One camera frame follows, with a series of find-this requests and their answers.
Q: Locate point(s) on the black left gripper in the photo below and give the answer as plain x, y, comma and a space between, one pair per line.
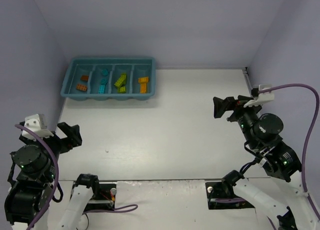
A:
63, 138

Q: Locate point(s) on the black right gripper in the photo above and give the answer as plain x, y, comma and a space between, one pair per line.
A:
235, 109

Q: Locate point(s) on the brown long lego brick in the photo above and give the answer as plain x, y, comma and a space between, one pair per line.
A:
81, 87

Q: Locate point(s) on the cyan long lego brick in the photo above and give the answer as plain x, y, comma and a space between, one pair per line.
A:
103, 89

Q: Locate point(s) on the cyan square lego brick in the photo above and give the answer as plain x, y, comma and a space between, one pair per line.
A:
103, 81

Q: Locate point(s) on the green long lego brick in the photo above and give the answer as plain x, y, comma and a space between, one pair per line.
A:
121, 81

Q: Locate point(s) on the yellow long lego brick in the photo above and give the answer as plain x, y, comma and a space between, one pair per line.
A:
143, 88

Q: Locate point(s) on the green square lego brick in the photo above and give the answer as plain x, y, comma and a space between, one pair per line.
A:
121, 90

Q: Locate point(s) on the orange lego brick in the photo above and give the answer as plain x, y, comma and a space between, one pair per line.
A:
143, 80

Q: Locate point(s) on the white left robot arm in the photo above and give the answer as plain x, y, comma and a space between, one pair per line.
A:
34, 174

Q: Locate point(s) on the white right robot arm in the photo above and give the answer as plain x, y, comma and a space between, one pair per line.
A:
279, 161

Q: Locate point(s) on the teal compartment tray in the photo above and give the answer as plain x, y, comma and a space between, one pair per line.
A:
134, 67

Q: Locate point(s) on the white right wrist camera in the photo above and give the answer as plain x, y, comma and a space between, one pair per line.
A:
261, 96

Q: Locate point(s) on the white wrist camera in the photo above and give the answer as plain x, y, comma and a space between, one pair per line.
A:
38, 125
261, 96

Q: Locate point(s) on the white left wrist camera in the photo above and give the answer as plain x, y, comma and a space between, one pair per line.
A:
38, 125

